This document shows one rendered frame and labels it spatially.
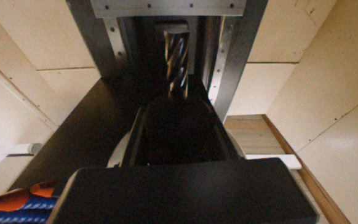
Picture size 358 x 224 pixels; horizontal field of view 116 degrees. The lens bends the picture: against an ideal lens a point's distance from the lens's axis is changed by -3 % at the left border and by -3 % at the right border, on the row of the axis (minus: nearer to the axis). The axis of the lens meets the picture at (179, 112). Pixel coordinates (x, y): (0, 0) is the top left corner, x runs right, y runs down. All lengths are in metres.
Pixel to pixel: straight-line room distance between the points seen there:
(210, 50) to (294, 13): 0.71
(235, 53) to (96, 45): 0.57
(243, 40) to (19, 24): 1.23
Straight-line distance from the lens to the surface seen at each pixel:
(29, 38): 1.27
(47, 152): 0.41
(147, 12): 0.49
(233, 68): 0.65
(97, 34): 0.60
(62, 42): 1.14
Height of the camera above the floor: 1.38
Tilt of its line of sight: 43 degrees up
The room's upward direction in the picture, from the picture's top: 180 degrees clockwise
